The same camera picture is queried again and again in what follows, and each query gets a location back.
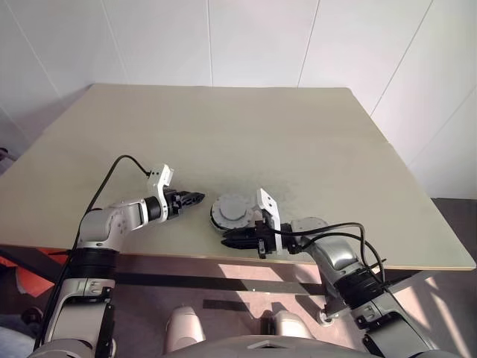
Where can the black table underframe bar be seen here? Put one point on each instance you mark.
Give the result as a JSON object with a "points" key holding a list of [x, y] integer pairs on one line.
{"points": [[223, 284]]}

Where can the orange object under table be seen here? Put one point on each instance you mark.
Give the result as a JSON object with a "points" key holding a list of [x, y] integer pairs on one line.
{"points": [[30, 279]]}

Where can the beige right robot foot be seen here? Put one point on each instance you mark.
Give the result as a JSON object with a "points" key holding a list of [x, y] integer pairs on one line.
{"points": [[290, 326]]}

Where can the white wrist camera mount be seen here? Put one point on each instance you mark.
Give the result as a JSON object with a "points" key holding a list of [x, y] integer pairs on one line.
{"points": [[269, 204], [160, 177]]}

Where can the round motor housing copper windings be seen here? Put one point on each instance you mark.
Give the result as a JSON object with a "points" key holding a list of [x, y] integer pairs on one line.
{"points": [[216, 225]]}

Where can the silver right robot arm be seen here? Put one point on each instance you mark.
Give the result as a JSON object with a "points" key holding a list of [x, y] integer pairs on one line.
{"points": [[335, 257]]}

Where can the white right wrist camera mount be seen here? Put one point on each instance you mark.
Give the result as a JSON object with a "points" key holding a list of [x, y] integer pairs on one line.
{"points": [[269, 204]]}

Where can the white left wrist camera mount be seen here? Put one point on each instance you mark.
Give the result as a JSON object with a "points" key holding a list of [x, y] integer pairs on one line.
{"points": [[160, 177]]}

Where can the dark metal stand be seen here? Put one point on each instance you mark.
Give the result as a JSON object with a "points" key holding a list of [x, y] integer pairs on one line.
{"points": [[3, 158]]}

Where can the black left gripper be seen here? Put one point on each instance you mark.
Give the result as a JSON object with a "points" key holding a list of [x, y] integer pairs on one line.
{"points": [[175, 205]]}

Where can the grey robot torso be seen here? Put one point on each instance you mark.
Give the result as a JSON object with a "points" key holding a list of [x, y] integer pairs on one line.
{"points": [[261, 349]]}

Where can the grey blue fabric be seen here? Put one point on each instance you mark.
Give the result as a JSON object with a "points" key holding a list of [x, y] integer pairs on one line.
{"points": [[15, 341]]}

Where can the table leg with caster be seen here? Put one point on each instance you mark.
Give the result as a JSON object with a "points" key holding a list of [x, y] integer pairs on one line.
{"points": [[329, 309]]}

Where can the beige left robot foot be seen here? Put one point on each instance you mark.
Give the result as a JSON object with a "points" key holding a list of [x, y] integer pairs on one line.
{"points": [[184, 328]]}

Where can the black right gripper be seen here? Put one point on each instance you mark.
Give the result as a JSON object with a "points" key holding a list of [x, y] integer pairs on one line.
{"points": [[264, 238]]}

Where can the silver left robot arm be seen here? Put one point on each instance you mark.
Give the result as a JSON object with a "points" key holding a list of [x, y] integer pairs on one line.
{"points": [[112, 220]]}

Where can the beige robot foot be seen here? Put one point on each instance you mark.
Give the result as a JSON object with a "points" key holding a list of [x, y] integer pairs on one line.
{"points": [[290, 326], [184, 328]]}

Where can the dark shoe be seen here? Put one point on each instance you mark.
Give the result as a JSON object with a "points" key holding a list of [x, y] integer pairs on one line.
{"points": [[31, 315]]}

